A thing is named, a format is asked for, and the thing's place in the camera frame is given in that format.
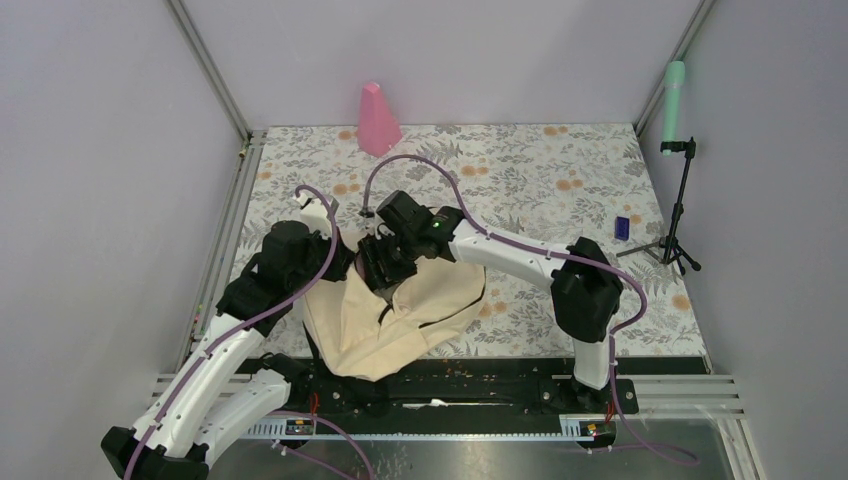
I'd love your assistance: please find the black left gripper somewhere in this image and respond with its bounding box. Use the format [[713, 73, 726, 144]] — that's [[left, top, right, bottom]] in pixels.
[[288, 222, 356, 292]]

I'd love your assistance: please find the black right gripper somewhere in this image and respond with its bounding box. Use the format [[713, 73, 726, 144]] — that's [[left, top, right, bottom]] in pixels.
[[358, 230, 422, 297]]

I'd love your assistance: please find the beige canvas backpack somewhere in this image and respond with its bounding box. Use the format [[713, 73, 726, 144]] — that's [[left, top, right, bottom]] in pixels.
[[301, 258, 486, 381]]

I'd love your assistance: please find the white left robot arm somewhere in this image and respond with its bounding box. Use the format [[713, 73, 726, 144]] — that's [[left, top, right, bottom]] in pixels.
[[101, 219, 350, 479]]

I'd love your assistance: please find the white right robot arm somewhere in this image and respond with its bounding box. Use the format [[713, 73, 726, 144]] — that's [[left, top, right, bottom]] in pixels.
[[358, 191, 623, 412]]

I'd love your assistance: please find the pink cone block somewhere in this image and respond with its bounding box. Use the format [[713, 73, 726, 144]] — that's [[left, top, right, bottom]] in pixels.
[[357, 82, 403, 158]]

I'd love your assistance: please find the purple toy brick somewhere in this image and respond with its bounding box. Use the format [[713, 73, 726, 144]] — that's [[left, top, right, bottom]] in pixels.
[[614, 216, 630, 241]]

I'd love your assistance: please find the black tripod stand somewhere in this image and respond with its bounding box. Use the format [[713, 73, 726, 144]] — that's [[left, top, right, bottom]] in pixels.
[[616, 137, 702, 276]]

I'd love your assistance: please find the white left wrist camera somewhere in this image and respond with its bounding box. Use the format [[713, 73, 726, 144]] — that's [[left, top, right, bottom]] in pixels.
[[295, 192, 339, 240]]

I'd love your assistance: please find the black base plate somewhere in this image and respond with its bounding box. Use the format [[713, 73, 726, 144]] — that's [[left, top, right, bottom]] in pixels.
[[237, 354, 639, 418]]

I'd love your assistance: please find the aluminium cable duct rail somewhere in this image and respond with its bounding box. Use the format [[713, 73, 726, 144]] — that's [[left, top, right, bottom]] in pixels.
[[239, 415, 617, 446]]

